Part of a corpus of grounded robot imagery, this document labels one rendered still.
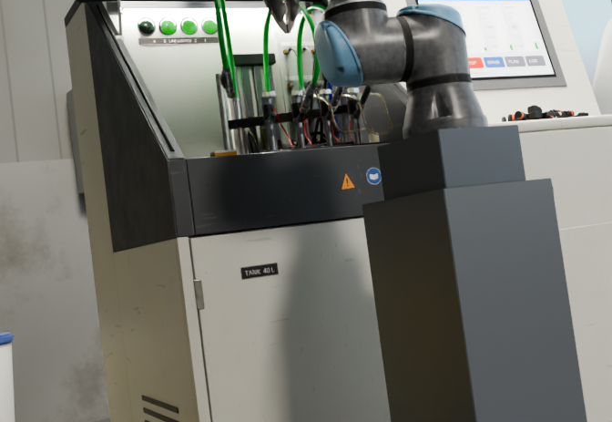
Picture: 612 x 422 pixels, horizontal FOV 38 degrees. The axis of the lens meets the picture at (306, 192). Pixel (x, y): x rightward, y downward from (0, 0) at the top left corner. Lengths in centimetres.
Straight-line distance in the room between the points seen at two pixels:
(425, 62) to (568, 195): 87
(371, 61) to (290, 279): 58
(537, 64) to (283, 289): 116
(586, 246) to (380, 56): 101
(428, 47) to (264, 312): 67
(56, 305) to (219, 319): 248
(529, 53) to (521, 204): 121
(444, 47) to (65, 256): 299
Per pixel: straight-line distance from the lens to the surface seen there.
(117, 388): 255
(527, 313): 154
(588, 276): 237
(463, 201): 147
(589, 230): 238
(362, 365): 200
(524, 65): 268
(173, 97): 246
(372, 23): 156
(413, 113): 158
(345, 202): 199
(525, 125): 230
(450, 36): 160
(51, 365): 430
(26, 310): 426
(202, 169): 187
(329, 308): 196
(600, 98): 360
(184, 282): 184
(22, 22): 448
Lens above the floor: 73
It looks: 4 degrees up
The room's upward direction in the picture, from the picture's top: 7 degrees counter-clockwise
